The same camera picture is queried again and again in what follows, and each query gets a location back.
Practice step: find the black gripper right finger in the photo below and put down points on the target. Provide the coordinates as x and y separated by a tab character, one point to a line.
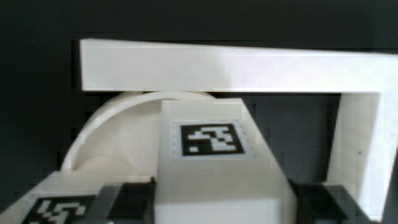
326	205

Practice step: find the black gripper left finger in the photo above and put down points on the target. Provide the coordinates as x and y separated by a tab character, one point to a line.
125	204

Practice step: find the white stool leg block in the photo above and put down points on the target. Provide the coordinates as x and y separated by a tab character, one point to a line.
57	202
221	183

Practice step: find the white front fence rail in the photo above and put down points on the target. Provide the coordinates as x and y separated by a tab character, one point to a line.
144	66

